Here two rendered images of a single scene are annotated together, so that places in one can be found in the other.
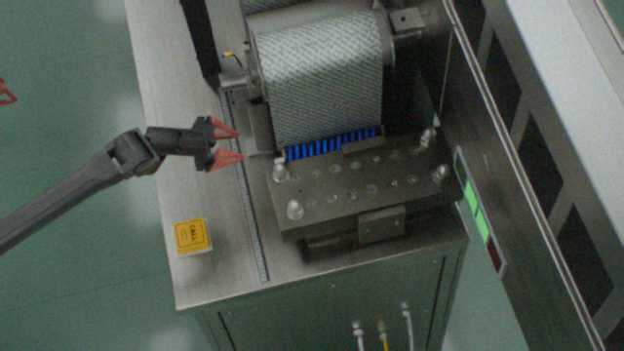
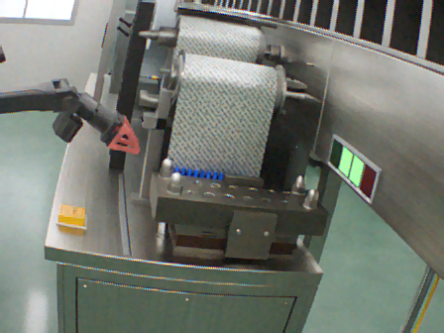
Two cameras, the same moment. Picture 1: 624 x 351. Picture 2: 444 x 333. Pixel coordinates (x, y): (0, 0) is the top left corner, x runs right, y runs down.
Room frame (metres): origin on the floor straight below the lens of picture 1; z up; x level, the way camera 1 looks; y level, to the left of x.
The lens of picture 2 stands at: (-0.39, 0.09, 1.45)
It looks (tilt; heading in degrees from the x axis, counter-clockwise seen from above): 16 degrees down; 353
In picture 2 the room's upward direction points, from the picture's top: 11 degrees clockwise
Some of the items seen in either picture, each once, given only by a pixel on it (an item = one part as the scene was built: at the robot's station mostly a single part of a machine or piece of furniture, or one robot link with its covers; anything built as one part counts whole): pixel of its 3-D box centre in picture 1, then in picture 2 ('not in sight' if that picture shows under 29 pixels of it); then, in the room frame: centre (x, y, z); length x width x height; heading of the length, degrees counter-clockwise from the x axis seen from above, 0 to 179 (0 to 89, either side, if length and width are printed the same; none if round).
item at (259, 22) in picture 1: (309, 30); not in sight; (1.13, -0.04, 1.17); 0.26 x 0.12 x 0.12; 97
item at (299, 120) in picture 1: (328, 115); (218, 141); (0.95, -0.05, 1.11); 0.23 x 0.01 x 0.18; 97
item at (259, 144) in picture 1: (250, 111); (149, 146); (1.03, 0.11, 1.05); 0.06 x 0.05 x 0.31; 97
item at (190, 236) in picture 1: (190, 235); (71, 215); (0.81, 0.28, 0.91); 0.07 x 0.07 x 0.02; 7
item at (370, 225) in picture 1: (381, 225); (250, 236); (0.75, -0.14, 0.96); 0.10 x 0.03 x 0.11; 97
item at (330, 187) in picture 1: (363, 183); (238, 205); (0.84, -0.11, 1.00); 0.40 x 0.16 x 0.06; 97
